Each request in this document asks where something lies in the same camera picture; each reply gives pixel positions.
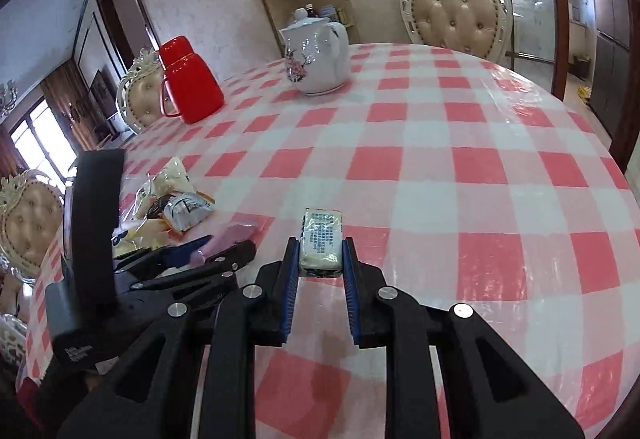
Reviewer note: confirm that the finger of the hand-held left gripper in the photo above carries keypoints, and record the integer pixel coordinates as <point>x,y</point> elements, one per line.
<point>165,254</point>
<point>235,256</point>

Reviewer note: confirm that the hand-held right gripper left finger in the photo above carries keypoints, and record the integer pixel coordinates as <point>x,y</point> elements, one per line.
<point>289,299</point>

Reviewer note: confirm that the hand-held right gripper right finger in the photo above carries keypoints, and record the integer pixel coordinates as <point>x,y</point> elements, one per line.
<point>351,299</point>

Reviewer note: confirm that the cream yellow snack packet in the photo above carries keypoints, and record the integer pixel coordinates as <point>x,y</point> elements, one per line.
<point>132,234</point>

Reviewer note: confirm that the white blue-print snack packet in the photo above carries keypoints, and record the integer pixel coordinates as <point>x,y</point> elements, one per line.
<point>322,239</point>

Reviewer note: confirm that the black snack packet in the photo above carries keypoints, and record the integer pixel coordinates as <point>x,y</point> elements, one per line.
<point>161,209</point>

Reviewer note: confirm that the white snack packet orange edge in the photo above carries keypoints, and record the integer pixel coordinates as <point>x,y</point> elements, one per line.
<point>187,214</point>

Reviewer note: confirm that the small clear biscuit packet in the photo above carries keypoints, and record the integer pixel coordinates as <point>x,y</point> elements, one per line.
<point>135,199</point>

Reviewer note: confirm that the cream tufted ornate chair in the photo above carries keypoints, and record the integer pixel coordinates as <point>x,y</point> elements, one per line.
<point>142,99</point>
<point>452,19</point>
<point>30,224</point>

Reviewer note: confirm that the window with brown curtain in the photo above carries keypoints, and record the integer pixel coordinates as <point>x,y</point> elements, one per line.
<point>45,134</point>

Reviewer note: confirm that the red white checked tablecloth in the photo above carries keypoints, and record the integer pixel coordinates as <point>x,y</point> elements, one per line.
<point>425,169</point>

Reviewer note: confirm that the red plastic thermos jug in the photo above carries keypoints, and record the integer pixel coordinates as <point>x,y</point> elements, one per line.
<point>192,84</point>

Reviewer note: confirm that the white floral ceramic teapot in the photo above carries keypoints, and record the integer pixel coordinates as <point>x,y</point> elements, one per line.
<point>315,59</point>

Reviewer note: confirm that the dark wooden door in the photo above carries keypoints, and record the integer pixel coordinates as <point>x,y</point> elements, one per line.
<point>127,9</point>

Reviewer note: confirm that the dark brown bottle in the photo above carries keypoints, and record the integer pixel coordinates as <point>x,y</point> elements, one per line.
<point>311,10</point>

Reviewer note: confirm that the dark tall cabinet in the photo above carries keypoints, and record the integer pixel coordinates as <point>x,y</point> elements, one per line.
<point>607,19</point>

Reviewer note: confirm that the dark framed wall picture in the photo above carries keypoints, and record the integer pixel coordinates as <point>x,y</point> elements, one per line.
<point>95,34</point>

